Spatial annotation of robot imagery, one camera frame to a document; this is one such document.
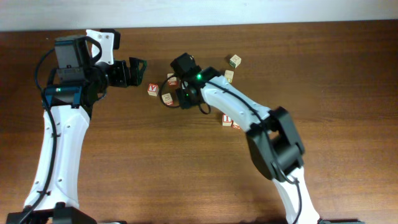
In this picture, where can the yellow bottom number block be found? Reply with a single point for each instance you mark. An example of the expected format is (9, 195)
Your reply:
(228, 74)

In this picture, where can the red letter A block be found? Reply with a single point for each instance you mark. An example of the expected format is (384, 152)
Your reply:
(153, 89)

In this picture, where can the snail picture block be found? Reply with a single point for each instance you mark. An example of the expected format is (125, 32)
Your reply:
(172, 79)

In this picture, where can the butterfly picture block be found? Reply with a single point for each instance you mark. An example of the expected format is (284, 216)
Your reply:
(167, 99)

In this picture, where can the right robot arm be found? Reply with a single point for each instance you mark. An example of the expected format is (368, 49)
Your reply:
(275, 146)

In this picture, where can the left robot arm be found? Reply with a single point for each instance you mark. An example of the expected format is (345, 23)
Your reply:
(86, 68)

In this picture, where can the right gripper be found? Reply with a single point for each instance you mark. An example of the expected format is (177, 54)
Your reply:
(183, 103)

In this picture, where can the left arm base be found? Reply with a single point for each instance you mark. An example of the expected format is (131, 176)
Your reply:
(60, 215)

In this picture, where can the red letter I block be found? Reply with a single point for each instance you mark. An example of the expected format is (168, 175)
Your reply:
(226, 120)

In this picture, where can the green side picture block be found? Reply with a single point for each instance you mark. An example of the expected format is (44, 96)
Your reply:
(235, 61)

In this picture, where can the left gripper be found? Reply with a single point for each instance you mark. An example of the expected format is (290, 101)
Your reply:
(124, 80)

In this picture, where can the red bottom picture block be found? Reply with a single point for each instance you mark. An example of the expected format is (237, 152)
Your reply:
(235, 125)

